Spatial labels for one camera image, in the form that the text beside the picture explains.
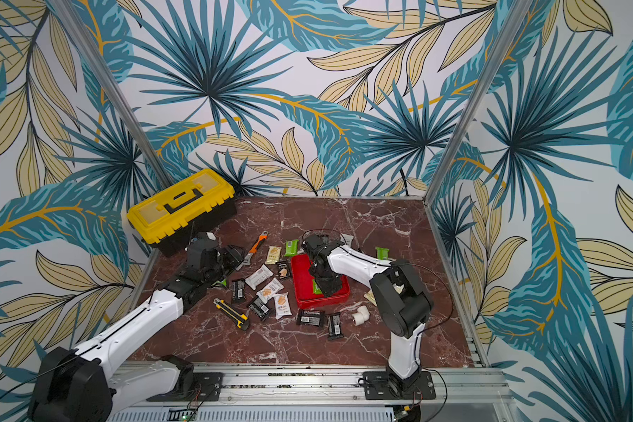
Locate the green packet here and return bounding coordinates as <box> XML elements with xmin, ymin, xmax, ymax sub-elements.
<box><xmin>284</xmin><ymin>239</ymin><xmax>300</xmax><ymax>258</ymax></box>
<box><xmin>376</xmin><ymin>246</ymin><xmax>390</xmax><ymax>260</ymax></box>
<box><xmin>312</xmin><ymin>280</ymin><xmax>323</xmax><ymax>296</ymax></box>

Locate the red storage box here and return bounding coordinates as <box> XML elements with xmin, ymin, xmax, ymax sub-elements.
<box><xmin>289</xmin><ymin>254</ymin><xmax>351</xmax><ymax>309</ymax></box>

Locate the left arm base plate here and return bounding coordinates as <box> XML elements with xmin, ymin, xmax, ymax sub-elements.
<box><xmin>147</xmin><ymin>354</ymin><xmax>223</xmax><ymax>402</ymax></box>

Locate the white pipe elbow fitting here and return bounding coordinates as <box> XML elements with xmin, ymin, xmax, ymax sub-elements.
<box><xmin>352</xmin><ymin>306</ymin><xmax>370</xmax><ymax>326</ymax></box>

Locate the yellow black toolbox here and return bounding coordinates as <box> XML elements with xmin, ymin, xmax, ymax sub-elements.
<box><xmin>128</xmin><ymin>169</ymin><xmax>237</xmax><ymax>257</ymax></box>

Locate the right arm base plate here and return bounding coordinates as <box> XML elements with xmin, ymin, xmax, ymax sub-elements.
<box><xmin>358</xmin><ymin>370</ymin><xmax>436</xmax><ymax>401</ymax></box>

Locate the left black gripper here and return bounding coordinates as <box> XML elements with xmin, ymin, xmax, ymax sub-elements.
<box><xmin>203</xmin><ymin>243</ymin><xmax>246</xmax><ymax>287</ymax></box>

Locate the yellow black utility knife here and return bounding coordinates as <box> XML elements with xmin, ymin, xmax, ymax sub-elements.
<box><xmin>214</xmin><ymin>298</ymin><xmax>251</xmax><ymax>332</ymax></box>

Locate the beige cracker packet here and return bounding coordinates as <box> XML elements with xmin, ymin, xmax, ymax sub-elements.
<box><xmin>265</xmin><ymin>246</ymin><xmax>281</xmax><ymax>265</ymax></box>

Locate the black wafer packet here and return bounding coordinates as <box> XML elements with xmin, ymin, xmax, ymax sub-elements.
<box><xmin>326</xmin><ymin>312</ymin><xmax>344</xmax><ymax>340</ymax></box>
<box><xmin>296</xmin><ymin>309</ymin><xmax>325</xmax><ymax>328</ymax></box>

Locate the white drycake cookie packet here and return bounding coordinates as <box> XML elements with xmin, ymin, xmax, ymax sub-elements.
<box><xmin>274</xmin><ymin>293</ymin><xmax>292</xmax><ymax>320</ymax></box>

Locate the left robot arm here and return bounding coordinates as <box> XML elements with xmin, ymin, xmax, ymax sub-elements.
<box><xmin>27</xmin><ymin>234</ymin><xmax>245</xmax><ymax>421</ymax></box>

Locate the tall black cookie packet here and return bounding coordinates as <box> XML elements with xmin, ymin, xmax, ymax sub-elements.
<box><xmin>231</xmin><ymin>279</ymin><xmax>246</xmax><ymax>303</ymax></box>

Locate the cream square cookie packet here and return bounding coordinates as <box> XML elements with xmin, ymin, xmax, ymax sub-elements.
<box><xmin>363</xmin><ymin>290</ymin><xmax>377</xmax><ymax>307</ymax></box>

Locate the small black drycake packet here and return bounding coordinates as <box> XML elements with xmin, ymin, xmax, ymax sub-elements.
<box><xmin>276</xmin><ymin>260</ymin><xmax>292</xmax><ymax>281</ymax></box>

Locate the aluminium front rail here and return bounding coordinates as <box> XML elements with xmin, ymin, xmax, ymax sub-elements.
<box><xmin>106</xmin><ymin>362</ymin><xmax>522</xmax><ymax>421</ymax></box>

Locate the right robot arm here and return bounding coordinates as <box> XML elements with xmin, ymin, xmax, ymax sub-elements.
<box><xmin>302</xmin><ymin>234</ymin><xmax>434</xmax><ymax>383</ymax></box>

